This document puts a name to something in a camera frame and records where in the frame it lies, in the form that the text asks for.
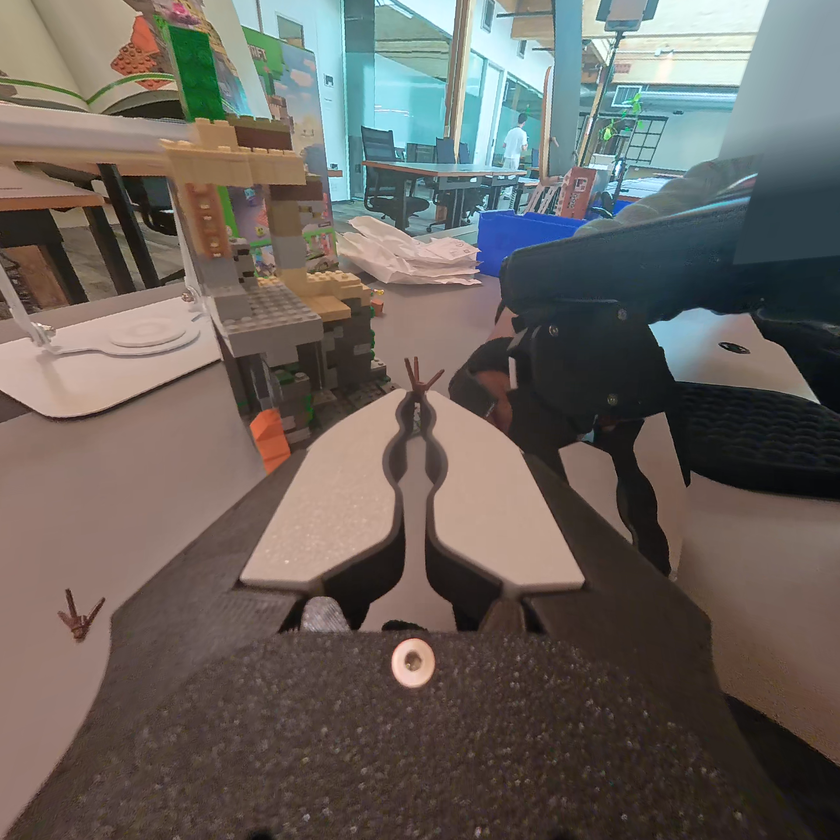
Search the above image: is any toy brick building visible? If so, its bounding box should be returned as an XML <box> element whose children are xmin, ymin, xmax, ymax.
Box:
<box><xmin>157</xmin><ymin>23</ymin><xmax>395</xmax><ymax>475</ymax></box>

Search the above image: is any black office chair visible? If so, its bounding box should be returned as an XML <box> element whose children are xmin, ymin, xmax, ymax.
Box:
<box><xmin>433</xmin><ymin>138</ymin><xmax>480</xmax><ymax>224</ymax></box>
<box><xmin>361</xmin><ymin>126</ymin><xmax>431</xmax><ymax>232</ymax></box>

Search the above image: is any brown toy twig piece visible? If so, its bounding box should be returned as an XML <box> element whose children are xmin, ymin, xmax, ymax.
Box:
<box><xmin>403</xmin><ymin>356</ymin><xmax>445</xmax><ymax>437</ymax></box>
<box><xmin>58</xmin><ymin>588</ymin><xmax>106</xmax><ymax>642</ymax></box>

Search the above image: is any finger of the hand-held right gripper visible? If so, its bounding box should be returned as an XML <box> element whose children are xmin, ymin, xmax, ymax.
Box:
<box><xmin>613</xmin><ymin>419</ymin><xmax>673</xmax><ymax>578</ymax></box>

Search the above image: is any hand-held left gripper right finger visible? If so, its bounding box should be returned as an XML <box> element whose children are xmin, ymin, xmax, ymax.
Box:
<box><xmin>423</xmin><ymin>391</ymin><xmax>586</xmax><ymax>624</ymax></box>

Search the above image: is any grey desk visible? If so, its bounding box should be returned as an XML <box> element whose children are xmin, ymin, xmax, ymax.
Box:
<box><xmin>0</xmin><ymin>266</ymin><xmax>840</xmax><ymax>840</ymax></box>

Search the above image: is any green toy set box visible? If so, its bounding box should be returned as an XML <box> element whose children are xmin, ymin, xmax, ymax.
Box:
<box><xmin>217</xmin><ymin>25</ymin><xmax>339</xmax><ymax>277</ymax></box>

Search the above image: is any white book stand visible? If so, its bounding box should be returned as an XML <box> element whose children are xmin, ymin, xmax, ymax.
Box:
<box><xmin>0</xmin><ymin>104</ymin><xmax>224</xmax><ymax>421</ymax></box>

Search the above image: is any person's right hand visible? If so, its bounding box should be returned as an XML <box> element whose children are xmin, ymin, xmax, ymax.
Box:
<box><xmin>449</xmin><ymin>335</ymin><xmax>527</xmax><ymax>437</ymax></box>

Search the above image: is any studio light on stand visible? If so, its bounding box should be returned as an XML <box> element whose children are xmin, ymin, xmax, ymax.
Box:
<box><xmin>577</xmin><ymin>0</ymin><xmax>660</xmax><ymax>168</ymax></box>

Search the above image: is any wooden office table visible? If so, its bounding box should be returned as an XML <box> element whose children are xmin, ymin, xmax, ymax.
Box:
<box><xmin>363</xmin><ymin>161</ymin><xmax>527</xmax><ymax>232</ymax></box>

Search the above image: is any red cardboard box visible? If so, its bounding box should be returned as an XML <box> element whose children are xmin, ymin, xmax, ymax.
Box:
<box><xmin>560</xmin><ymin>166</ymin><xmax>599</xmax><ymax>221</ymax></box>

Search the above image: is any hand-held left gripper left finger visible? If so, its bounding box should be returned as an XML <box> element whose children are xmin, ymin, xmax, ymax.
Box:
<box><xmin>238</xmin><ymin>387</ymin><xmax>414</xmax><ymax>627</ymax></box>

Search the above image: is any another person's forearm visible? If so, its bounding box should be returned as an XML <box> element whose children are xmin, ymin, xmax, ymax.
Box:
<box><xmin>574</xmin><ymin>156</ymin><xmax>762</xmax><ymax>238</ymax></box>

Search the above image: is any wooden side table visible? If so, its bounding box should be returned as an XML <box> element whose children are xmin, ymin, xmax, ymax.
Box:
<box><xmin>0</xmin><ymin>157</ymin><xmax>168</xmax><ymax>309</ymax></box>

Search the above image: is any open instruction booklet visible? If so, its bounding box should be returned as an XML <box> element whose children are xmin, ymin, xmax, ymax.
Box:
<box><xmin>0</xmin><ymin>0</ymin><xmax>270</xmax><ymax>122</ymax></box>

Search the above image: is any blue plastic bin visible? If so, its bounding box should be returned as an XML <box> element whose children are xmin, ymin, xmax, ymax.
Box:
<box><xmin>478</xmin><ymin>210</ymin><xmax>592</xmax><ymax>278</ymax></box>

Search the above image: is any green potted plant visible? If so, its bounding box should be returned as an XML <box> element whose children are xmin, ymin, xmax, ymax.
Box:
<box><xmin>600</xmin><ymin>92</ymin><xmax>647</xmax><ymax>142</ymax></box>

